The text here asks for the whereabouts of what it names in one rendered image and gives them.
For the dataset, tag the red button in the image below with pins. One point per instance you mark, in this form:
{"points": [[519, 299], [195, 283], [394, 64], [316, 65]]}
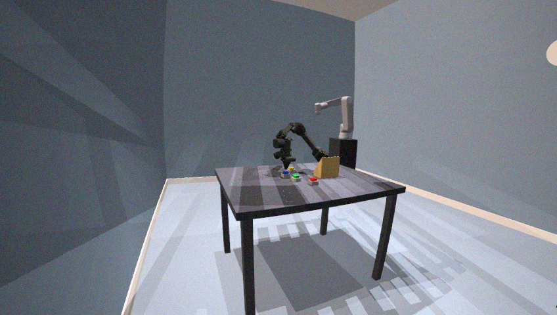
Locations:
{"points": [[313, 181]]}

